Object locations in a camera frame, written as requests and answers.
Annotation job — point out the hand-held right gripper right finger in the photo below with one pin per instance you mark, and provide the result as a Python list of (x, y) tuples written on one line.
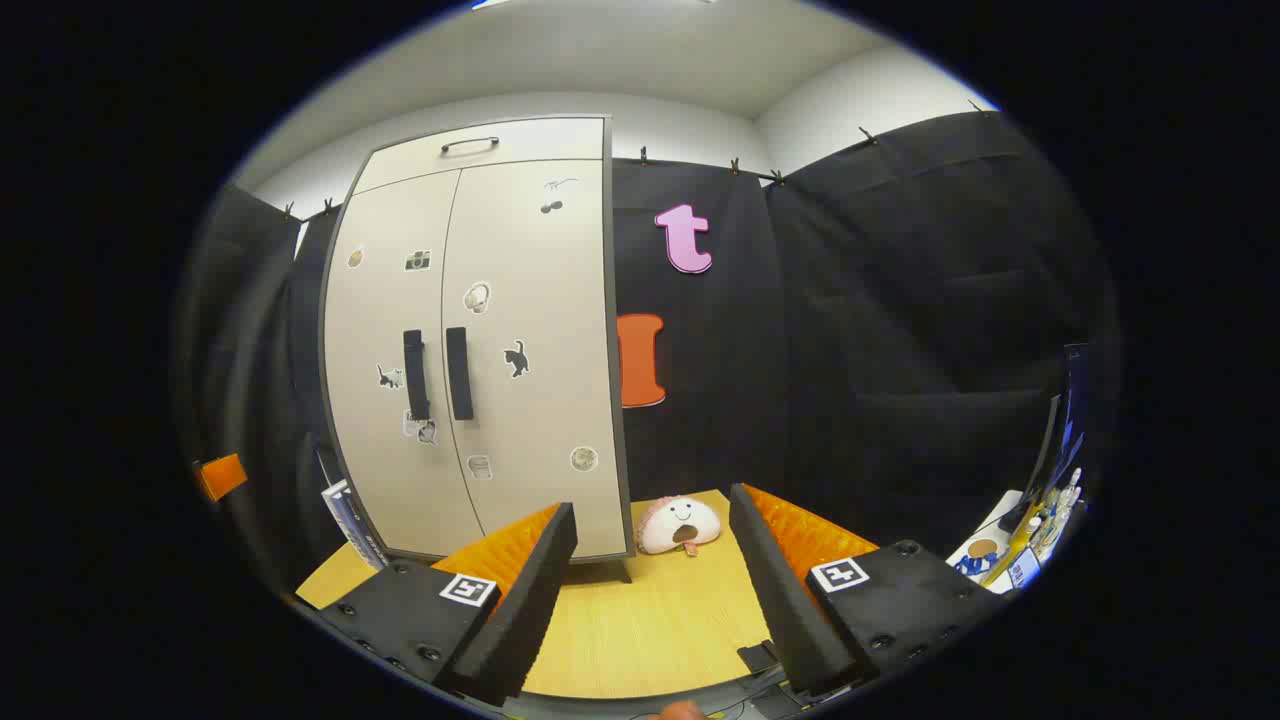
[(785, 600)]

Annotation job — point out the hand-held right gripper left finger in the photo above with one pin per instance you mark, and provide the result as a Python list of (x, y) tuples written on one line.
[(520, 610)]

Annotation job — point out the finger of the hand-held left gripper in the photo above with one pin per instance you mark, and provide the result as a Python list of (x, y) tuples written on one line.
[(222, 477)]

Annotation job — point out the beige door with headphones sticker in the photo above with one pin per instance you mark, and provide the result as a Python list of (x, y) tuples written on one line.
[(545, 420)]

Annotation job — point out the beige door with camera sticker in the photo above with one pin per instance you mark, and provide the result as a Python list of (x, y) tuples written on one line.
[(385, 320)]

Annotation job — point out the beige double-door shoe cabinet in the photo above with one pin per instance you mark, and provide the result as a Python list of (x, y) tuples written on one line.
[(560, 140)]

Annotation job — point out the white book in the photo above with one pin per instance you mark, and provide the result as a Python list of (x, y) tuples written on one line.
[(336, 494)]

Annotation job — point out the white smiling plush toy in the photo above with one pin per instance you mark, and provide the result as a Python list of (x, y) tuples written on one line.
[(665, 525)]

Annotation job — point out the dark blue book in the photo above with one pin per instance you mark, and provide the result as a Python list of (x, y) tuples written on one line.
[(372, 545)]

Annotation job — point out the paper coffee cup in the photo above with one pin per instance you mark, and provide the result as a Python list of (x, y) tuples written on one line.
[(982, 548)]

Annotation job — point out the blue and white card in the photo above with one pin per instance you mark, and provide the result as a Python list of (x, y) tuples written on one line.
[(1024, 570)]

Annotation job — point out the small white bottle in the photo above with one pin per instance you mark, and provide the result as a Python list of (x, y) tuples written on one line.
[(1068, 495)]

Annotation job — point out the black backdrop cloth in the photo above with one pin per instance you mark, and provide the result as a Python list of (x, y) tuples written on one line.
[(900, 300)]

